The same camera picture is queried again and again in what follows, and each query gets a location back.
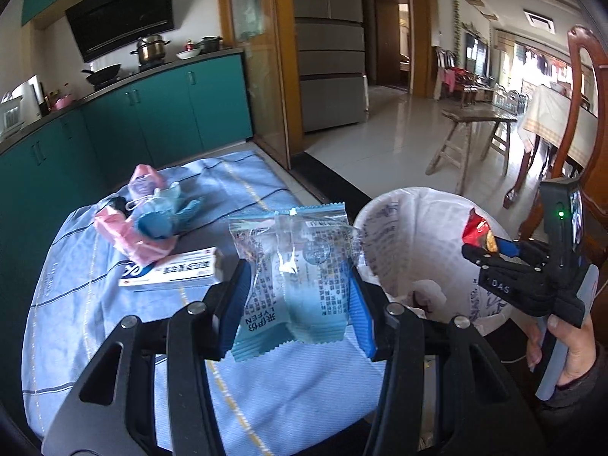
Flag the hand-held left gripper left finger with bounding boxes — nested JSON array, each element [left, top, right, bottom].
[[45, 259, 252, 456]]

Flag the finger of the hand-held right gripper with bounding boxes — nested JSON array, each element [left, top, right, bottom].
[[494, 234, 547, 262], [462, 243, 528, 271]]

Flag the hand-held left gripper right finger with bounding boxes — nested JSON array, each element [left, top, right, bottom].
[[349, 263, 547, 456]]

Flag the red snack wrapper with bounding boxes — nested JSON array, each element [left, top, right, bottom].
[[462, 208, 499, 252]]

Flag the white waste bin with liner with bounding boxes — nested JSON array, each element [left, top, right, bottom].
[[354, 186, 516, 338]]

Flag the clear blue snack wrapper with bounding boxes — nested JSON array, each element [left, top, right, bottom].
[[228, 202, 364, 363]]

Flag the person's right forearm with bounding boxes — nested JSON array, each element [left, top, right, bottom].
[[534, 342, 608, 456]]

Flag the person's right hand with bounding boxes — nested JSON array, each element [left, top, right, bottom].
[[526, 314, 596, 388]]

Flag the white blue medicine box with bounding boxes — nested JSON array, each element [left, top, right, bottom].
[[118, 247, 225, 288]]

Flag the blue checked tablecloth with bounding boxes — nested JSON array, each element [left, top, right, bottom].
[[24, 149, 395, 452]]

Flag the blue face mask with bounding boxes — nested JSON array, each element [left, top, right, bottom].
[[135, 184, 206, 239]]

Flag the wooden bench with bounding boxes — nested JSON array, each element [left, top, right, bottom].
[[426, 108, 518, 195]]

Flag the pink plastic bag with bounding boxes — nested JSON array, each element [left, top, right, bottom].
[[93, 202, 174, 267]]

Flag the dining table with cream cloth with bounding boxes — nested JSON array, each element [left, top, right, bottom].
[[517, 83, 599, 172]]

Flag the white low fence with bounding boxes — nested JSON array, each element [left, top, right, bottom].
[[491, 83, 528, 115]]

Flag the small pink wrapper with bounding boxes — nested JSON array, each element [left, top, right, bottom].
[[129, 165, 165, 199]]

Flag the dark red wooden chair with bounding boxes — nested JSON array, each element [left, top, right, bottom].
[[503, 25, 608, 267]]

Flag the wooden chairs with red clothes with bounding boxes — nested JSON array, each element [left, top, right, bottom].
[[432, 45, 492, 105]]

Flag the green vine garland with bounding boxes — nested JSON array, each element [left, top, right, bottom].
[[451, 0, 464, 62]]

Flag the ceiling air vent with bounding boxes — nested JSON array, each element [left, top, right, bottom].
[[522, 8, 556, 34]]

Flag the brown interior door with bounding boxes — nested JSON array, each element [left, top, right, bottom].
[[373, 0, 412, 91]]

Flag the wooden framed glass door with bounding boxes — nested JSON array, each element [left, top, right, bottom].
[[216, 0, 305, 169]]

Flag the grey refrigerator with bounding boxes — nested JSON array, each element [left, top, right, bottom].
[[290, 0, 369, 134]]

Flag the black wok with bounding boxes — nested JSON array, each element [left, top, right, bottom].
[[81, 64, 122, 84]]

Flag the steel cooking pot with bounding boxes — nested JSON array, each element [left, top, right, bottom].
[[130, 34, 171, 65]]

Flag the white dish rack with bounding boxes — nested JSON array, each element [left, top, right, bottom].
[[0, 92, 24, 136]]

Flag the white countertop appliance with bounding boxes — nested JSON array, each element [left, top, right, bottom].
[[9, 75, 43, 124]]

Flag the black range hood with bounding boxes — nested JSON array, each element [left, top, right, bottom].
[[65, 0, 176, 63]]

